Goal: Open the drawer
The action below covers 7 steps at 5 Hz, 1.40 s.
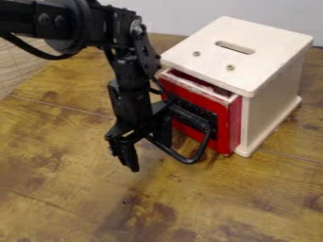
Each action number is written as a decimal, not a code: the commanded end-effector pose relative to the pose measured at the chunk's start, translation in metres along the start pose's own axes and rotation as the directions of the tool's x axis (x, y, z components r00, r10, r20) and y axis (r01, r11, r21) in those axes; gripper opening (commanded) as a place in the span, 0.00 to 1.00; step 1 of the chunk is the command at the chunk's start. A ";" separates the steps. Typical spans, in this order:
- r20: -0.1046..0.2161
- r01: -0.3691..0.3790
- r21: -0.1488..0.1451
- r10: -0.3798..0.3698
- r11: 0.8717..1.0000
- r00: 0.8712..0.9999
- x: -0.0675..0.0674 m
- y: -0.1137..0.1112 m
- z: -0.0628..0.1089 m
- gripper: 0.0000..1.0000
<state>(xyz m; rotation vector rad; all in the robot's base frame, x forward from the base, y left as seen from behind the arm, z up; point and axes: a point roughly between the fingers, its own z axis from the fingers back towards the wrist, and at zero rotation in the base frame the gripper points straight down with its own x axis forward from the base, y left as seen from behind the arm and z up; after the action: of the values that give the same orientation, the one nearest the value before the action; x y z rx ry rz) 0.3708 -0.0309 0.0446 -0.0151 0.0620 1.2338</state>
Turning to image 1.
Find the red drawer with black handle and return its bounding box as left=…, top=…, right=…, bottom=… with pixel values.
left=148, top=68, right=243, bottom=164

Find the black cable loop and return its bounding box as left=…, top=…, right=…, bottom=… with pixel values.
left=147, top=76, right=167, bottom=95

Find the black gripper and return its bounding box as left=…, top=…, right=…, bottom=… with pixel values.
left=105, top=89, right=172, bottom=172

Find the white wooden drawer box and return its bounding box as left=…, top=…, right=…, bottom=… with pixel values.
left=162, top=16, right=312, bottom=157

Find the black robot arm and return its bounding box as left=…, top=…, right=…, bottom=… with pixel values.
left=0, top=0, right=164, bottom=172

